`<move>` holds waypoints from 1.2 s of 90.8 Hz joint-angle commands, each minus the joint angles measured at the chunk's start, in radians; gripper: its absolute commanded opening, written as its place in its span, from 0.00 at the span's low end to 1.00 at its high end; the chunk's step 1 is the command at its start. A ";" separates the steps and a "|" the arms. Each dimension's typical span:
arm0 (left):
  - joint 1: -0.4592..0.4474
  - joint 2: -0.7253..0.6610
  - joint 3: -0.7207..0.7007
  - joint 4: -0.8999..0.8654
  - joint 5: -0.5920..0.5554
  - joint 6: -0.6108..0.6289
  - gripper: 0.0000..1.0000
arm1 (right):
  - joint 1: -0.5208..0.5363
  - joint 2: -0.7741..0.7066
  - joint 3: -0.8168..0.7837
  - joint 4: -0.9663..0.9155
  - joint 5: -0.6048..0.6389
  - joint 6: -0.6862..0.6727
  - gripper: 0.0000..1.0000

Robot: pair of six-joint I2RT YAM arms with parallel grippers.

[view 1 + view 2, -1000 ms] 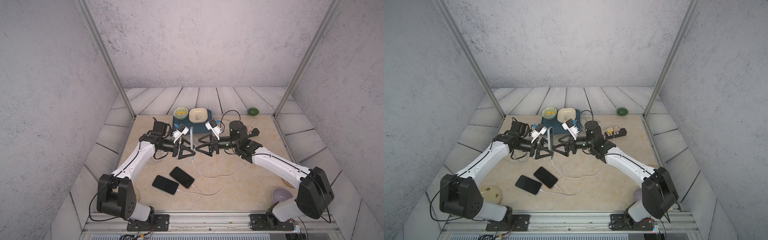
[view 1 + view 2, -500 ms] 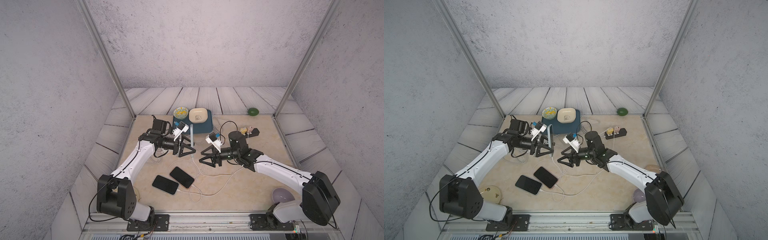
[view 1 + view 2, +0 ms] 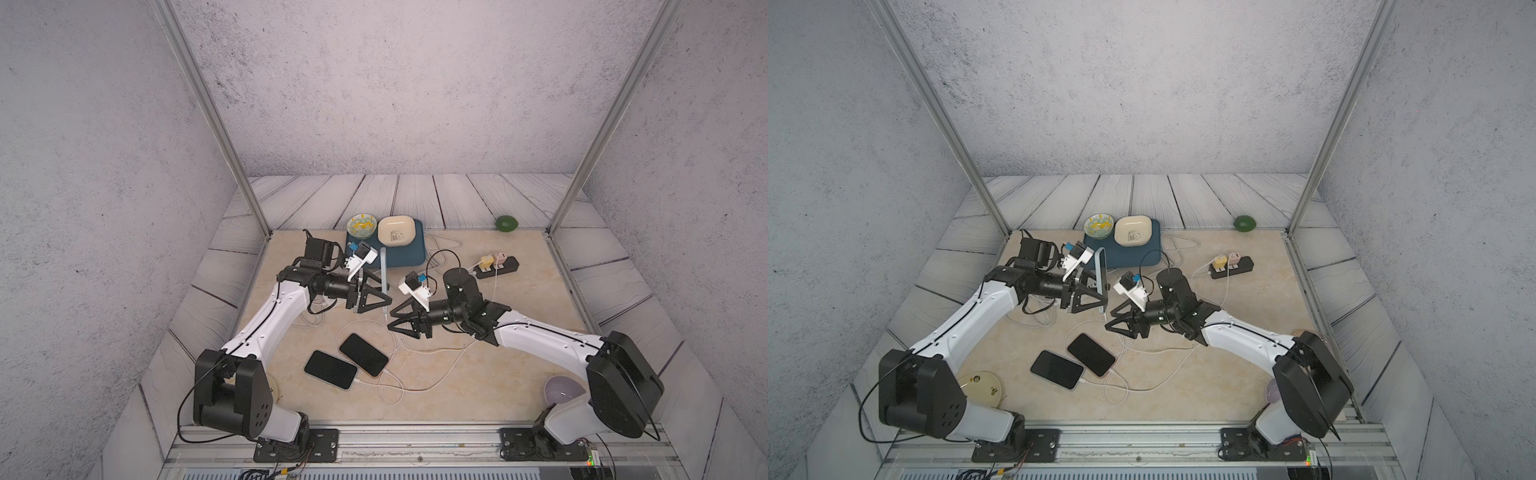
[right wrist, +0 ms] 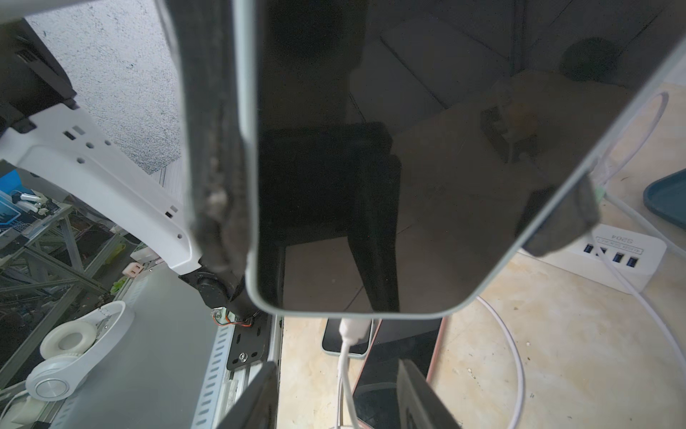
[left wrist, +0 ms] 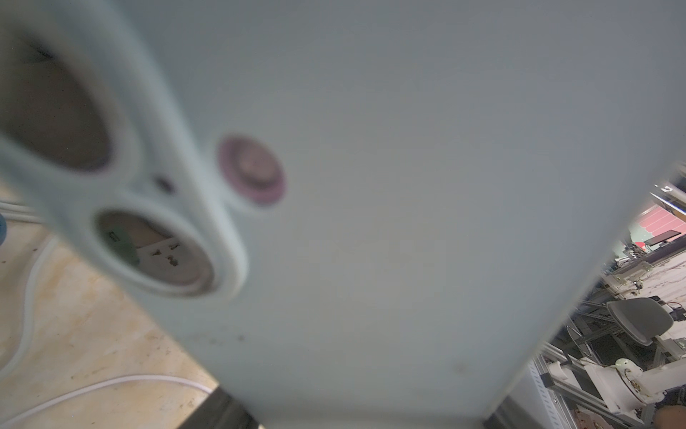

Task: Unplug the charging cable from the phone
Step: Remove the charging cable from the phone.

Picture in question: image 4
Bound pale lilac charging cable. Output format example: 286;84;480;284
334;90;686;429

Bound white headphones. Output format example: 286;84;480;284
25;300;135;402

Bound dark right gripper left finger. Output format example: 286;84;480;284
216;362;279;429

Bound phone with pale green case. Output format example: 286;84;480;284
247;1;685;317

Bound black phone white edge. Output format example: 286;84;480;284
322;319;374;359

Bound phone with pink case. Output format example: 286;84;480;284
353;318;444;428

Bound dark teal tray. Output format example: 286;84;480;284
643;170;686;230

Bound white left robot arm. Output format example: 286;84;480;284
1;1;600;292

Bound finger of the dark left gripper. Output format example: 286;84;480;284
523;175;600;257
156;1;251;275

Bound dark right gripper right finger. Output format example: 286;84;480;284
397;359;461;429

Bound white power strip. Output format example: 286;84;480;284
537;225;667;292

